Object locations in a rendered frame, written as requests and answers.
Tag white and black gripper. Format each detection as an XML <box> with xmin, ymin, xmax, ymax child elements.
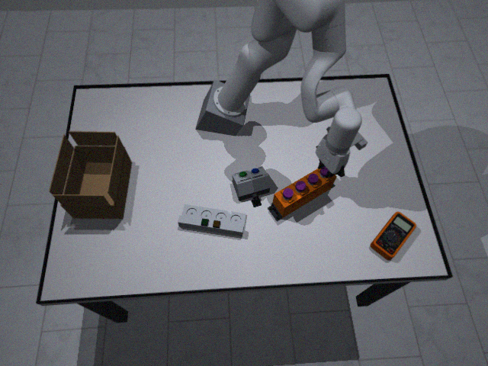
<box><xmin>316</xmin><ymin>134</ymin><xmax>350</xmax><ymax>178</ymax></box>

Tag grey rectangular panel with round recesses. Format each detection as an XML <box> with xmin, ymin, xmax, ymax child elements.
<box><xmin>178</xmin><ymin>204</ymin><xmax>246</xmax><ymax>237</ymax></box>

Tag brown cardboard box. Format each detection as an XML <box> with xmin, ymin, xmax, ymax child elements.
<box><xmin>49</xmin><ymin>131</ymin><xmax>132</xmax><ymax>219</ymax></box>

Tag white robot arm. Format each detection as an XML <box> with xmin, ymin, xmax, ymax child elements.
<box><xmin>213</xmin><ymin>0</ymin><xmax>368</xmax><ymax>154</ymax></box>

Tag orange digital multimeter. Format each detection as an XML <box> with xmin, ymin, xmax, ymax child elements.
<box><xmin>371</xmin><ymin>212</ymin><xmax>416</xmax><ymax>260</ymax></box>

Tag grey key housing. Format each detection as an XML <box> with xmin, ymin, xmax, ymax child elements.
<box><xmin>232</xmin><ymin>166</ymin><xmax>270</xmax><ymax>207</ymax></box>

